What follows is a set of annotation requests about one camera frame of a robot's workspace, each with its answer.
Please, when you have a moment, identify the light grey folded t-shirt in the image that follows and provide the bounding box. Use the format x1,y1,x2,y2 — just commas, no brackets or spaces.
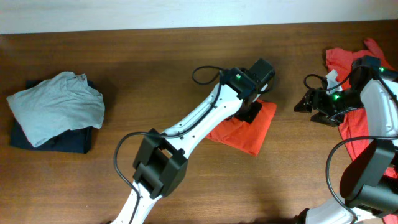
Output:
6,72,105,147

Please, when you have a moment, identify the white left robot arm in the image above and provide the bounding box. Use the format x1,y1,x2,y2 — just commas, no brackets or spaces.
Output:
112,67,275,224

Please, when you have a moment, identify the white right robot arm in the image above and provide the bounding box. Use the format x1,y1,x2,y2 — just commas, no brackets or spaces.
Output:
294,65,397,223

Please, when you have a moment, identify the orange soccer print t-shirt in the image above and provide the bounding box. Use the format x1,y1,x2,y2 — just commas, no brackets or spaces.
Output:
206,100,277,156

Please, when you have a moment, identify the red heathered t-shirt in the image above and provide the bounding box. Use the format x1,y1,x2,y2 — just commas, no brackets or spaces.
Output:
325,37,398,224

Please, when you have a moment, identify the dark navy folded garment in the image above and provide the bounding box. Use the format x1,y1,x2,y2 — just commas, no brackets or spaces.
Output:
10,80,93,154

